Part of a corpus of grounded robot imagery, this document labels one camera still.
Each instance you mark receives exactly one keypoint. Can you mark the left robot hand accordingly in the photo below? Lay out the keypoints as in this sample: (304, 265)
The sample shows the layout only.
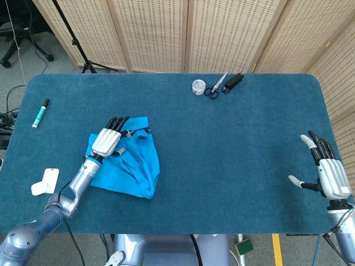
(106, 141)

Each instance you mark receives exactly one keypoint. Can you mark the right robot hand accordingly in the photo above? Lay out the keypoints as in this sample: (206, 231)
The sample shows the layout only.
(334, 180)

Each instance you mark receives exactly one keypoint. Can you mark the blue printed T-shirt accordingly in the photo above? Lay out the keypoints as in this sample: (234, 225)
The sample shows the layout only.
(133, 171)

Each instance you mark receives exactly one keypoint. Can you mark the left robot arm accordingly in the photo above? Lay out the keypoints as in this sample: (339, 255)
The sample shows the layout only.
(80, 183)

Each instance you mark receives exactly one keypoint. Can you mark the white rectangular card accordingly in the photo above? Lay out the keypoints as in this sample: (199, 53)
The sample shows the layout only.
(51, 178)

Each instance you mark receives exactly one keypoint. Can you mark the green white marker pen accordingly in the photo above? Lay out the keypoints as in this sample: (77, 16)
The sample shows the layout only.
(39, 115)

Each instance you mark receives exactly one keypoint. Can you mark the blue table mat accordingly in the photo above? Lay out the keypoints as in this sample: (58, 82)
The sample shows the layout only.
(235, 152)

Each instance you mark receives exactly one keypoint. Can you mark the grey floor box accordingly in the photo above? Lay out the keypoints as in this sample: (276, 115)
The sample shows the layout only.
(4, 142)

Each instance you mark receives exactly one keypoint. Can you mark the black tripod stand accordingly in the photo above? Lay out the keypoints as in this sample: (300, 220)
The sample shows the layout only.
(74, 42)

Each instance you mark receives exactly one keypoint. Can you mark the clear plastic jar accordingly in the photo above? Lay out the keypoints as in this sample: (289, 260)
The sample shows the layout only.
(198, 87)

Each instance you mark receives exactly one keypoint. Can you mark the green yellow sponge block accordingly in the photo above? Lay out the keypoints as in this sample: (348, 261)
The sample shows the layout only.
(244, 247)

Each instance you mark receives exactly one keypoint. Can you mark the silver metal table leg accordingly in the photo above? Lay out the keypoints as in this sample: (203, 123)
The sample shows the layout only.
(242, 261)

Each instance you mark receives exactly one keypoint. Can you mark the blue grey robot torso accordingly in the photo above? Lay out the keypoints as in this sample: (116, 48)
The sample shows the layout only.
(166, 249)

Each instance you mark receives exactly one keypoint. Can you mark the black office chair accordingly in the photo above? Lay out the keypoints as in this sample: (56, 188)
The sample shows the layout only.
(19, 34)

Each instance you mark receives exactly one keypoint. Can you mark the black stapler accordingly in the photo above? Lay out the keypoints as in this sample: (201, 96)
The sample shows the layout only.
(233, 82)

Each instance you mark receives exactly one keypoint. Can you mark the grey metal bracket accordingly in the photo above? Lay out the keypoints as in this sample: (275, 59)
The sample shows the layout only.
(116, 259)

